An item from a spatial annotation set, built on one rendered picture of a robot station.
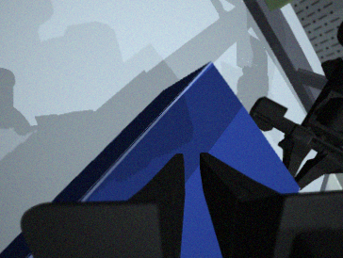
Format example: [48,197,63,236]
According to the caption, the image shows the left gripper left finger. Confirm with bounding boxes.
[21,153,185,258]

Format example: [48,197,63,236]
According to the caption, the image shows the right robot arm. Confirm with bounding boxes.
[304,22,343,135]

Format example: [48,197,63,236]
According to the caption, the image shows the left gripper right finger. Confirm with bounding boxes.
[200,153,343,258]

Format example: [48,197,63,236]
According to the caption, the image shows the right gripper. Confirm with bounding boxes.
[249,88,343,191]

